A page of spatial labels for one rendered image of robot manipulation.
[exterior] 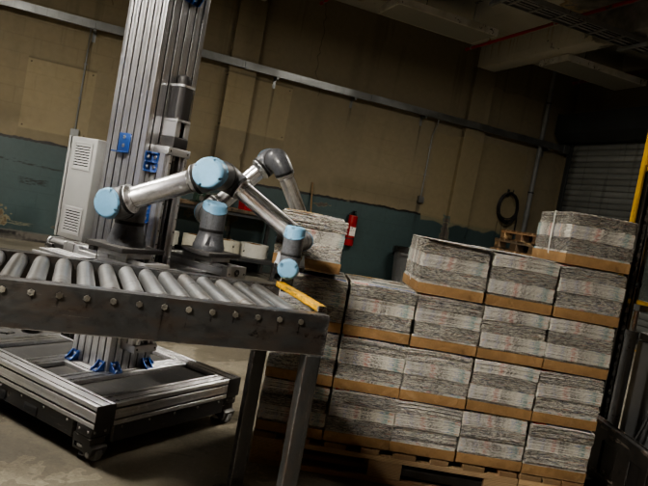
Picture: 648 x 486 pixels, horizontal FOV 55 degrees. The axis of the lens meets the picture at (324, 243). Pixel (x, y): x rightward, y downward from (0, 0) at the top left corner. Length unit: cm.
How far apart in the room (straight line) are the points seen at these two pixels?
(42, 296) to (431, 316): 160
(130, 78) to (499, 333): 195
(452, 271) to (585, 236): 59
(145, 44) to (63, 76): 615
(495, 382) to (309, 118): 725
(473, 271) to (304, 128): 708
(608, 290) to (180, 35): 216
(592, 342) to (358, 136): 739
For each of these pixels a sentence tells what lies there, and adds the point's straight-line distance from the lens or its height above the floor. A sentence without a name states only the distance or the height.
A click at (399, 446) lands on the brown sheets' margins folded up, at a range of 283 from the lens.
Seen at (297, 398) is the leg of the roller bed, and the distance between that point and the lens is 190.
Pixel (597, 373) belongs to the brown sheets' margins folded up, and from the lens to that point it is 298.
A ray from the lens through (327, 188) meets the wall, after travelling 971.
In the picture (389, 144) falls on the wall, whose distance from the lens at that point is 1014.
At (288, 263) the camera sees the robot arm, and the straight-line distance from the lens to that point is 223.
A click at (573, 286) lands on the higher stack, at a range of 287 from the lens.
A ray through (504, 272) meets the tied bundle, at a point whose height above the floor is 98.
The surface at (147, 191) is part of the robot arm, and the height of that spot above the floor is 105.
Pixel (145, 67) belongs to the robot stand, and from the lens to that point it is 296.
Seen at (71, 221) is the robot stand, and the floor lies 84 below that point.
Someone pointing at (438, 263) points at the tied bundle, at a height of 97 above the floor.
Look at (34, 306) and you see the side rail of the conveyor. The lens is 172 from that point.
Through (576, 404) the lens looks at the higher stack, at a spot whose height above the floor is 48.
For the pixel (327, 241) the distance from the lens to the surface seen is 261.
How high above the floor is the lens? 111
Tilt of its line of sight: 3 degrees down
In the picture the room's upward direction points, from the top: 10 degrees clockwise
